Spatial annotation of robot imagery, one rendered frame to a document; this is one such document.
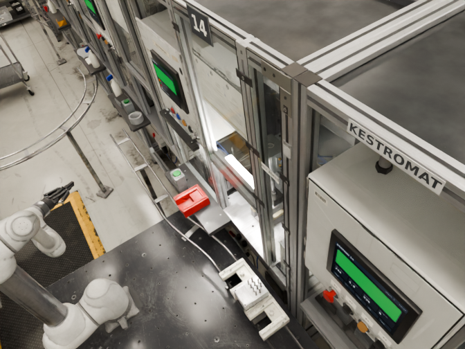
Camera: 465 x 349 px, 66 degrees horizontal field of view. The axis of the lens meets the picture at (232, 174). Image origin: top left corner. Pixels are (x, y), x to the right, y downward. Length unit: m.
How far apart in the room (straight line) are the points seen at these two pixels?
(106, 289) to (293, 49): 1.38
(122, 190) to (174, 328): 1.86
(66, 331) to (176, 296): 0.54
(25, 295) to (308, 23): 1.40
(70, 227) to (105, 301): 1.69
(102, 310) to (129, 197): 1.72
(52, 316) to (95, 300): 0.19
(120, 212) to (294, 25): 2.64
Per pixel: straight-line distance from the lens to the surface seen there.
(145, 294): 2.08
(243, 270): 1.80
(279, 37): 0.98
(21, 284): 1.64
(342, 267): 0.99
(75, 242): 3.35
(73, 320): 1.86
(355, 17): 1.06
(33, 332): 3.13
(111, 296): 1.87
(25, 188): 4.11
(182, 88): 1.48
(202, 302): 1.97
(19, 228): 1.47
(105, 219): 3.38
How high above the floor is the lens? 2.47
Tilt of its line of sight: 48 degrees down
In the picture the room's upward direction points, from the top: 11 degrees counter-clockwise
